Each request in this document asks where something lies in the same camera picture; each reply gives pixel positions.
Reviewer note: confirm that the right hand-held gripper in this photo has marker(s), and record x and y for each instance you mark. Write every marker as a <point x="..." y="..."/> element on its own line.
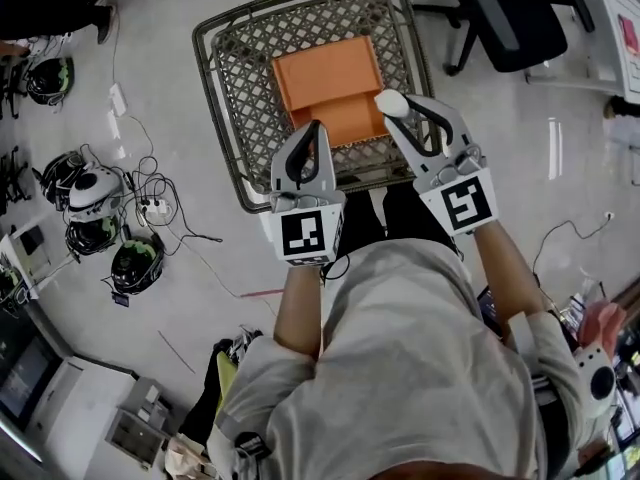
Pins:
<point x="465" y="200"/>

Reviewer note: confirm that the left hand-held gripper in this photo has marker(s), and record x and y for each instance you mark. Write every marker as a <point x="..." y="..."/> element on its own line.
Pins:
<point x="302" y="233"/>

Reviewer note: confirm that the small white item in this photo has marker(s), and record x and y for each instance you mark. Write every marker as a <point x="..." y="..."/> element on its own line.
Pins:
<point x="391" y="102"/>

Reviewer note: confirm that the orange box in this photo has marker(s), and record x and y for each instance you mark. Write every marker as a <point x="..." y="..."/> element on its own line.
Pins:
<point x="325" y="75"/>

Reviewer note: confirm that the person's left forearm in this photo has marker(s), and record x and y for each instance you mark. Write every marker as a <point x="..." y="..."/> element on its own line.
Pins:
<point x="299" y="313"/>

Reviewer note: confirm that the person's black trousers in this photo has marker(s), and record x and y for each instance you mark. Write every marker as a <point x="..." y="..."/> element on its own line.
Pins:
<point x="365" y="218"/>

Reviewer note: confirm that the black office chair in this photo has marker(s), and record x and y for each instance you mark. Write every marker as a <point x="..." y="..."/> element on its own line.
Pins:
<point x="510" y="13"/>

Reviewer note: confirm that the black and green helmet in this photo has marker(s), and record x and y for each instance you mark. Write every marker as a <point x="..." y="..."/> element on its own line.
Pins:
<point x="50" y="80"/>
<point x="136" y="265"/>
<point x="92" y="235"/>

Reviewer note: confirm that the long white power strip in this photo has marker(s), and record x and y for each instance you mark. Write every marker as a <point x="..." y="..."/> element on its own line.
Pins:
<point x="118" y="99"/>

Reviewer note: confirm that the white table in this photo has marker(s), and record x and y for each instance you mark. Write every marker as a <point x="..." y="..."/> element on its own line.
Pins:
<point x="612" y="28"/>

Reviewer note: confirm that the white helmet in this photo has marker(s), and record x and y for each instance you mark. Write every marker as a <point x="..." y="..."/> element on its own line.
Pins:
<point x="92" y="188"/>

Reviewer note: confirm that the red book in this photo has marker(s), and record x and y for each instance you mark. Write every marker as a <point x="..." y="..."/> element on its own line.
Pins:
<point x="629" y="35"/>

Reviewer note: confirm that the person's grey shirt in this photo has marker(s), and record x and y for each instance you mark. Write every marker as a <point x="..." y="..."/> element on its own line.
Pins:
<point x="400" y="368"/>

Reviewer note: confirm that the yellow-green garment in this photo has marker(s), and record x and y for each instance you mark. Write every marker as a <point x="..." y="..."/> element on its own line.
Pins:
<point x="226" y="383"/>

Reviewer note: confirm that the pink cloth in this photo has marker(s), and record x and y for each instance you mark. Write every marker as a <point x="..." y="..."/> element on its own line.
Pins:
<point x="602" y="323"/>

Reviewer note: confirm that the white headset with black lens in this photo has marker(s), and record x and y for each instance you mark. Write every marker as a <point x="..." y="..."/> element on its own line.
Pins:
<point x="595" y="383"/>

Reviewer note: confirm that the dark monitor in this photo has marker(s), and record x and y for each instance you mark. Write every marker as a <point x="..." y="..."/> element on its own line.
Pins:
<point x="25" y="368"/>

